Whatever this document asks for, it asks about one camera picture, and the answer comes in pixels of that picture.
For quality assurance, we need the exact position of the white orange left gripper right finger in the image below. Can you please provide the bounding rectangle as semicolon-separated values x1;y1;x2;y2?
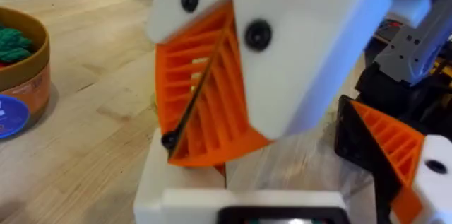
334;95;452;224

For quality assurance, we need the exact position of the finger of the white orange right gripper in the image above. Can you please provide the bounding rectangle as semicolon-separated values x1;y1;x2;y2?
145;0;245;148
168;0;394;167

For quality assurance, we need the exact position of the white block left gripper left finger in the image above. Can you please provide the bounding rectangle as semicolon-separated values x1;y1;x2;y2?
133;128;227;224

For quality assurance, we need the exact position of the brown tub with toys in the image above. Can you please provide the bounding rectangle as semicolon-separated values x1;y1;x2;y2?
0;6;52;141

